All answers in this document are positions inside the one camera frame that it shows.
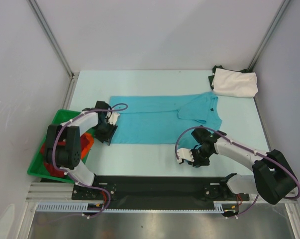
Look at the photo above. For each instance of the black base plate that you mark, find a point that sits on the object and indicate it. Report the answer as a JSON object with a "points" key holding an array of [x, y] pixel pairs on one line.
{"points": [[161, 203]]}

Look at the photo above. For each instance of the aluminium frame post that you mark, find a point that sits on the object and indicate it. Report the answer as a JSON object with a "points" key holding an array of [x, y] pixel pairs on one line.
{"points": [[50, 36], [269, 33]]}

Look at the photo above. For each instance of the orange t-shirt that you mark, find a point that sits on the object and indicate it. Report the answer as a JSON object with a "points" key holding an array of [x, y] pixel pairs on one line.
{"points": [[87, 141]]}

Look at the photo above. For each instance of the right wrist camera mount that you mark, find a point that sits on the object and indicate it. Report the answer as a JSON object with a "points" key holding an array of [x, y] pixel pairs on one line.
{"points": [[183, 155]]}

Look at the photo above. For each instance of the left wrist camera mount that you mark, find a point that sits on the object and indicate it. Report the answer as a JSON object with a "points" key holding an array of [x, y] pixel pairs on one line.
{"points": [[112, 117]]}

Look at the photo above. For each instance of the light blue t-shirt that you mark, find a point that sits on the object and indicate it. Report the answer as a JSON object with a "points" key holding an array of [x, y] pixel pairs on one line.
{"points": [[164, 119]]}

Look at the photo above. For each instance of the white cable duct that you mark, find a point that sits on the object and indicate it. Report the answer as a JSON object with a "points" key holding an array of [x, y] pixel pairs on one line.
{"points": [[217, 208]]}

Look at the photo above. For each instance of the white folded t-shirt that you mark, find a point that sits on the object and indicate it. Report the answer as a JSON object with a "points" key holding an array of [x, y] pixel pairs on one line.
{"points": [[235, 84]]}

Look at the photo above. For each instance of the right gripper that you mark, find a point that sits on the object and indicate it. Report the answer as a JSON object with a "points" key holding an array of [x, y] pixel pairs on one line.
{"points": [[196, 157]]}

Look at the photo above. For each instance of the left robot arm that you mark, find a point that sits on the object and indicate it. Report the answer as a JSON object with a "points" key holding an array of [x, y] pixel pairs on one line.
{"points": [[101, 108]]}

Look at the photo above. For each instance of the left aluminium frame post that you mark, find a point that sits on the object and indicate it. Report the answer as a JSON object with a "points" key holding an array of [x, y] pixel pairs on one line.
{"points": [[50, 36]]}

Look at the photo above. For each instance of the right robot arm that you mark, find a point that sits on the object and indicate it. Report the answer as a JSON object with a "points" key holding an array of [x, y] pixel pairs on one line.
{"points": [[272, 179]]}

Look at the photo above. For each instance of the dark red t-shirt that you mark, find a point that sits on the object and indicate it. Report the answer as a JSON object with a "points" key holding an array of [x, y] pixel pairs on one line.
{"points": [[52, 171]]}

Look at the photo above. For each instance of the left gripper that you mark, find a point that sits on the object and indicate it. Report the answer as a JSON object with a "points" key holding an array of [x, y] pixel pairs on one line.
{"points": [[106, 137]]}

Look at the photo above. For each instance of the aluminium frame rail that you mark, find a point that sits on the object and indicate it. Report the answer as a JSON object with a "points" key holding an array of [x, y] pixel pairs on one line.
{"points": [[208, 192]]}

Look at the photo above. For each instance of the right aluminium frame post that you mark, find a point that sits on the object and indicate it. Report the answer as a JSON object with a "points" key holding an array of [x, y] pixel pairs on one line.
{"points": [[269, 33]]}

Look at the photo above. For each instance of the dark green folded t-shirt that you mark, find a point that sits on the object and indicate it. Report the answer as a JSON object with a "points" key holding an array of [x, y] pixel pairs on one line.
{"points": [[211, 77]]}

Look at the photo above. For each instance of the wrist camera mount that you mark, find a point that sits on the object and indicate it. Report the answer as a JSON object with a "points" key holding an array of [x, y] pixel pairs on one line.
{"points": [[112, 117], [183, 155]]}

